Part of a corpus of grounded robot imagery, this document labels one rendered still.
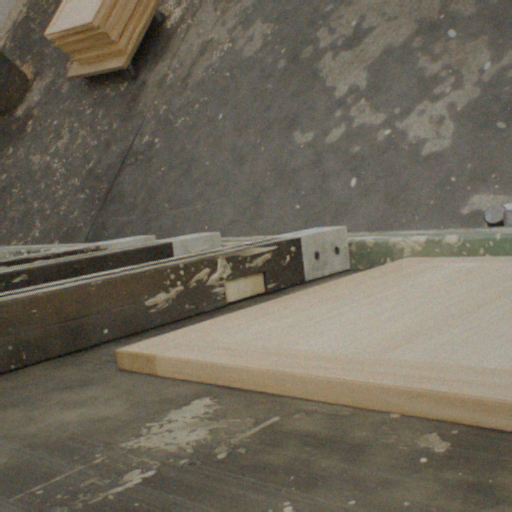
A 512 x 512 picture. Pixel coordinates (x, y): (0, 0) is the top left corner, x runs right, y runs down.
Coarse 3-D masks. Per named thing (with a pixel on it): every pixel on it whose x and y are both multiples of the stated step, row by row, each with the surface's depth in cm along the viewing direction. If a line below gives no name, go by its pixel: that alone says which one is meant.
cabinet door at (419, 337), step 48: (336, 288) 84; (384, 288) 82; (432, 288) 78; (480, 288) 75; (192, 336) 65; (240, 336) 64; (288, 336) 62; (336, 336) 60; (384, 336) 58; (432, 336) 56; (480, 336) 55; (240, 384) 53; (288, 384) 50; (336, 384) 47; (384, 384) 44; (432, 384) 43; (480, 384) 42
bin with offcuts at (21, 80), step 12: (0, 60) 468; (0, 72) 467; (12, 72) 475; (24, 72) 490; (0, 84) 468; (12, 84) 474; (24, 84) 482; (0, 96) 472; (12, 96) 477; (0, 108) 479; (12, 108) 482
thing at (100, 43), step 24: (72, 0) 394; (96, 0) 371; (120, 0) 372; (144, 0) 384; (72, 24) 374; (96, 24) 362; (120, 24) 372; (144, 24) 385; (72, 48) 396; (96, 48) 388; (120, 48) 375; (72, 72) 414; (96, 72) 396
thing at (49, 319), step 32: (192, 256) 90; (224, 256) 89; (256, 256) 94; (288, 256) 100; (320, 256) 105; (32, 288) 73; (64, 288) 71; (96, 288) 74; (128, 288) 77; (160, 288) 81; (192, 288) 85; (224, 288) 89; (0, 320) 66; (32, 320) 68; (64, 320) 71; (96, 320) 74; (128, 320) 77; (160, 320) 81; (0, 352) 66; (32, 352) 68; (64, 352) 71
